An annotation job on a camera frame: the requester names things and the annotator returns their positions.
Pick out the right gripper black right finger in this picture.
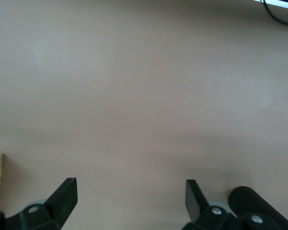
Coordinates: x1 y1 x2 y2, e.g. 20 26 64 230
182 179 243 230

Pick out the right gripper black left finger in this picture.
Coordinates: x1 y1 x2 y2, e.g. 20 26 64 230
4 177 78 230

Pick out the black looped cable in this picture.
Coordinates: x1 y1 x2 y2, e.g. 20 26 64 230
262 0 288 27

